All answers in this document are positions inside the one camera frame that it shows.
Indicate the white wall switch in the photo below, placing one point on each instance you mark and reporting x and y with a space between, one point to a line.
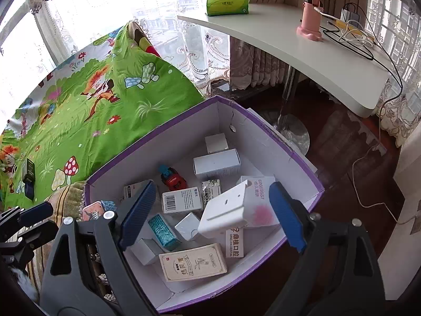
227 214

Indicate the silver box with red spot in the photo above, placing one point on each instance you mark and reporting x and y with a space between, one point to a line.
261 210

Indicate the white curved desk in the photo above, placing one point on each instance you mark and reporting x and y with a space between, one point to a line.
296 49

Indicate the small silver foil box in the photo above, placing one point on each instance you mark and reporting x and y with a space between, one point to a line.
210 189

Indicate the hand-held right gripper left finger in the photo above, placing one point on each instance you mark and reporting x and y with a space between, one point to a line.
138 214

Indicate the yellow flat object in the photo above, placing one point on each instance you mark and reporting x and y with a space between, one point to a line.
345 25

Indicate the white box with red logo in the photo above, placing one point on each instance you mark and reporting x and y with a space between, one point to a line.
235 240

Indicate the small white box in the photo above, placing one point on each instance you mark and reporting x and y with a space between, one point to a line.
187 225
216 143
144 250

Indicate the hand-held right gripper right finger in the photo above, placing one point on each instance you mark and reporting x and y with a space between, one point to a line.
289 217

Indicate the red toy car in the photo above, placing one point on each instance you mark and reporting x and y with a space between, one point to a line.
172 177

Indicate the purple cardboard box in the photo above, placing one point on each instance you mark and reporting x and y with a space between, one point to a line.
263 144

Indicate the white lace curtain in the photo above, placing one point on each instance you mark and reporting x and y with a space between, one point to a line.
98 6
404 118

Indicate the chrome desk leg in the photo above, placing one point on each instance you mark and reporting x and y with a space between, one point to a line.
292 135

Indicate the teal patterned box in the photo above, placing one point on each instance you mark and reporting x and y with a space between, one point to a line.
162 232

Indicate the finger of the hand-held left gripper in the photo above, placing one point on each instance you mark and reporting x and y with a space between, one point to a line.
39 233
36 210

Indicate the green cartoon printed bedsheet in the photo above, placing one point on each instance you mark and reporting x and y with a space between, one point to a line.
82 131

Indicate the white box with black text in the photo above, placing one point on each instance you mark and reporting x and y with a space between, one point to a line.
217 166

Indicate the white fluffy fur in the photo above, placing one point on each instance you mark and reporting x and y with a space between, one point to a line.
23 283

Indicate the dark blue box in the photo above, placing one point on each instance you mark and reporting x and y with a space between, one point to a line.
29 191

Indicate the brown curtain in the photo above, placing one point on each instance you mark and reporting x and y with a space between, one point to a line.
263 65

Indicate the pink tin with cartoon lid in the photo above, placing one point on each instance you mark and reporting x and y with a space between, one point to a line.
93 213

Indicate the green tissue pack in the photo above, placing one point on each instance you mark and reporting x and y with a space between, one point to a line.
227 3

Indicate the pink desk fan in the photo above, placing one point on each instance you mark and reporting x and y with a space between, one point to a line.
310 16

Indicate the black charger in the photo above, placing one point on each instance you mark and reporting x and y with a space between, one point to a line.
352 13

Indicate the beige box with plant drawing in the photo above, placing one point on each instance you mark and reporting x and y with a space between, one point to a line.
192 263

